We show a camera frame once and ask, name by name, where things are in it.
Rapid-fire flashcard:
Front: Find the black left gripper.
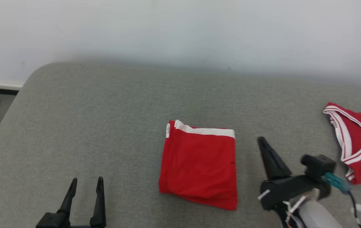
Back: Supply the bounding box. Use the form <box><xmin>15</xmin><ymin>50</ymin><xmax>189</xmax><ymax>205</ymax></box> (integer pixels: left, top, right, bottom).
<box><xmin>35</xmin><ymin>176</ymin><xmax>106</xmax><ymax>228</ymax></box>

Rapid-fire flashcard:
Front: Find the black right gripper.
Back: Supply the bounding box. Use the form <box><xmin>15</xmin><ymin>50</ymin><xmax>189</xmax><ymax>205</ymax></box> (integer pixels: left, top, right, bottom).
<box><xmin>258</xmin><ymin>137</ymin><xmax>331</xmax><ymax>211</ymax></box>

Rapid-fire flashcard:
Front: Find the black right cable teal plug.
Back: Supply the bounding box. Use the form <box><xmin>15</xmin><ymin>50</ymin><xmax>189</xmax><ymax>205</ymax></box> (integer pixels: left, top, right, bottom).
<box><xmin>323</xmin><ymin>173</ymin><xmax>361</xmax><ymax>228</ymax></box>

